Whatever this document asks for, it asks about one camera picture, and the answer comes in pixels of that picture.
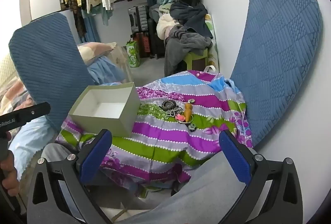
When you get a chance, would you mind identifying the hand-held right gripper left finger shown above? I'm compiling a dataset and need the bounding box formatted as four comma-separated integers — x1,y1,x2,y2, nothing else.
27,129,113,224

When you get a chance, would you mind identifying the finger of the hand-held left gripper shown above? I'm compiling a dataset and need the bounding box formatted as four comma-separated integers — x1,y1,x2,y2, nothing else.
16,102,51,125

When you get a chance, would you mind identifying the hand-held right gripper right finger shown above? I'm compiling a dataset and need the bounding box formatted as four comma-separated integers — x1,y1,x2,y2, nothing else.
218,130,303,224

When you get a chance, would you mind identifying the white cardboard box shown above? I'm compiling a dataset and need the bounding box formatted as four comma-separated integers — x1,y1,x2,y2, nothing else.
68,82,141,138

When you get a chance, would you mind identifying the orange figurine pendant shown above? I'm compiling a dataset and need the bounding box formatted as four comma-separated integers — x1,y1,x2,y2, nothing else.
183,103,194,121

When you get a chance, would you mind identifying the silver bead necklace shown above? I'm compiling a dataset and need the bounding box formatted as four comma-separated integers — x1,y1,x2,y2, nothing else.
160,108,183,120

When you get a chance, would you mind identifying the person's left hand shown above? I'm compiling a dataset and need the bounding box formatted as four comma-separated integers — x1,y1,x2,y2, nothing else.
0,153,20,196

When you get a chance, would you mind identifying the checked quilt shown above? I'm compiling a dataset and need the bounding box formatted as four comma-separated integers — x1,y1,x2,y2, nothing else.
0,79,35,121

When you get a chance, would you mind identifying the person's left leg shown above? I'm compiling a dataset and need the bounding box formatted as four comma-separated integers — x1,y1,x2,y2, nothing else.
40,143,90,162

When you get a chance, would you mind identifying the blue ribbed cushion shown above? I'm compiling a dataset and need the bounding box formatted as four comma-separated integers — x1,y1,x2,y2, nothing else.
8,13,100,131

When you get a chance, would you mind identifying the striped floral blanket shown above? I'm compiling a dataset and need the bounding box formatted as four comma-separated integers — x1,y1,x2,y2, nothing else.
55,70,254,192

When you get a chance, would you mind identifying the light blue bed sheet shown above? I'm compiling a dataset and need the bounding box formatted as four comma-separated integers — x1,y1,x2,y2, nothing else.
86,56,127,85

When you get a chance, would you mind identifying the pink checked pillow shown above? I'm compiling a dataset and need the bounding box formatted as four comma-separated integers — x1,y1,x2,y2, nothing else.
77,42,117,66

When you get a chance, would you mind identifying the cream printed cloth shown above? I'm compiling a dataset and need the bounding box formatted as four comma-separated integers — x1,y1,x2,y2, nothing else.
111,44,135,80

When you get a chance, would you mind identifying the green shopping bag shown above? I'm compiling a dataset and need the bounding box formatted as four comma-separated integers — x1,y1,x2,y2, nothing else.
126,41,141,68

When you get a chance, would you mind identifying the green plastic stool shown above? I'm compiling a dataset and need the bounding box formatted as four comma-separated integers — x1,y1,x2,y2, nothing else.
183,48,209,71

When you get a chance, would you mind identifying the blue quilted cushion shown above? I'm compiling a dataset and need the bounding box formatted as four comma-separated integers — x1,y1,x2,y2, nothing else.
229,0,324,148

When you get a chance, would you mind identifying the red suitcase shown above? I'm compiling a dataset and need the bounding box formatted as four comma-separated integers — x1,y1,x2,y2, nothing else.
134,32,151,59

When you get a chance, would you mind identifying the floral padded board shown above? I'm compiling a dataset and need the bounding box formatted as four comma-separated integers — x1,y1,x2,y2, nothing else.
204,14,220,72

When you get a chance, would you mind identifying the teal garment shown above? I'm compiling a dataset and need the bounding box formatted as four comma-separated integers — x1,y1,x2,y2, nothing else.
85,4,114,25

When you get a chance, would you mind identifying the black suitcase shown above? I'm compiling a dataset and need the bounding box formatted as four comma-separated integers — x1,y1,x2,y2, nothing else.
147,17,166,59

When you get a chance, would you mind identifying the grey fleece garment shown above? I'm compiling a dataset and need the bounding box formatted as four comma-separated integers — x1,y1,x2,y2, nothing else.
164,25,212,77

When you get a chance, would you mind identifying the grey suitcase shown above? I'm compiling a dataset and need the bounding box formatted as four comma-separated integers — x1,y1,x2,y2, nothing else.
128,5,149,33

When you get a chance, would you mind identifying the cream fleece garment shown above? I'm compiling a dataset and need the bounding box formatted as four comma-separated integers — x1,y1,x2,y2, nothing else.
156,13,179,40

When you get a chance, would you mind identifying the dark navy garment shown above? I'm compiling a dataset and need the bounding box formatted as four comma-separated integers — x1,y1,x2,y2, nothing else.
169,2,214,38

